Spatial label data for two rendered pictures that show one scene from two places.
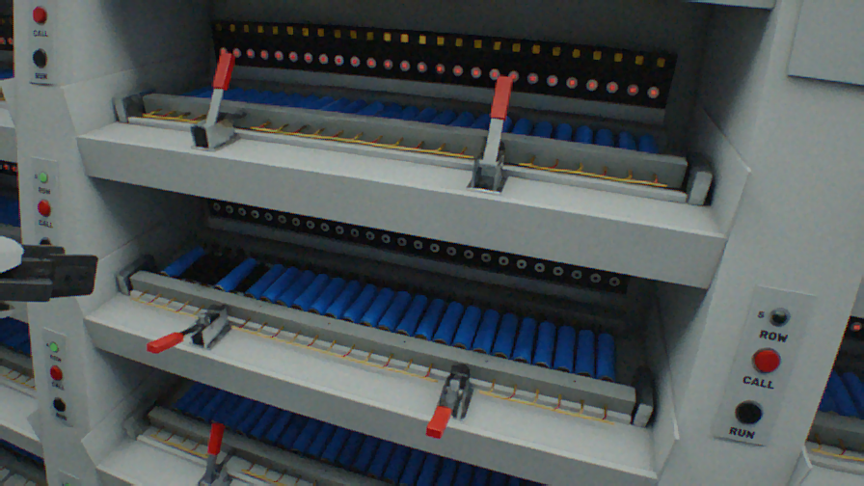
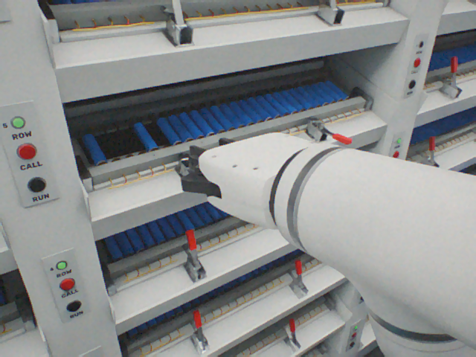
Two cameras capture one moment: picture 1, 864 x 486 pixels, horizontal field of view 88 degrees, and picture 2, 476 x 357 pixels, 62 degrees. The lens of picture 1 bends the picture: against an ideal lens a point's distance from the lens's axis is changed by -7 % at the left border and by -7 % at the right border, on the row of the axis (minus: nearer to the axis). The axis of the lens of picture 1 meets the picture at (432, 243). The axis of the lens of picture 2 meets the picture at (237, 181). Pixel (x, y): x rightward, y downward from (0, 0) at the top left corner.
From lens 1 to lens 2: 0.56 m
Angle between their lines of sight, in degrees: 47
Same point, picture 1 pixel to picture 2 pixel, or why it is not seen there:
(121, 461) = (126, 307)
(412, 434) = not seen: hidden behind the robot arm
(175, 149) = (169, 52)
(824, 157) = not seen: outside the picture
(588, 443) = (362, 124)
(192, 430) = (152, 256)
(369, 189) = (292, 40)
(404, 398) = not seen: hidden behind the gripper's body
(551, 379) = (339, 106)
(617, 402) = (360, 104)
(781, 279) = (422, 29)
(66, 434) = (81, 325)
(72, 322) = (79, 233)
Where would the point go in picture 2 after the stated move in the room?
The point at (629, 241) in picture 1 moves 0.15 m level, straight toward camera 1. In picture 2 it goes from (382, 31) to (457, 48)
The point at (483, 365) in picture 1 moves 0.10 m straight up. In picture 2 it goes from (316, 114) to (322, 59)
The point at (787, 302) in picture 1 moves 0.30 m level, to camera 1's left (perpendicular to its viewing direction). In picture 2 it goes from (422, 38) to (343, 68)
